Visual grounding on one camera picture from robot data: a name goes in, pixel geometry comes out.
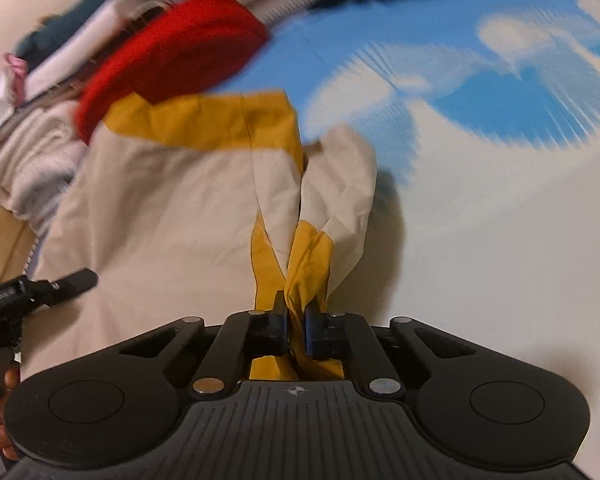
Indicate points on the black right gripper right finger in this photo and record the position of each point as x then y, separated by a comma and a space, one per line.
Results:
342, 336

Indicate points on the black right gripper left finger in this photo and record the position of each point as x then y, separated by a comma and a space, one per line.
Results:
253, 333

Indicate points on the beige and mustard jacket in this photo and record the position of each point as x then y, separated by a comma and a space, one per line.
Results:
207, 206

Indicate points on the stack of folded light clothes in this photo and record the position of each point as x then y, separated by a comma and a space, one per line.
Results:
40, 150

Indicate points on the blue white patterned bedsheet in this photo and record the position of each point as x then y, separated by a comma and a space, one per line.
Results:
485, 119

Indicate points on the red folded knit sweater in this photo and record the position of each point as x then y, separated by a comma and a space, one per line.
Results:
188, 49

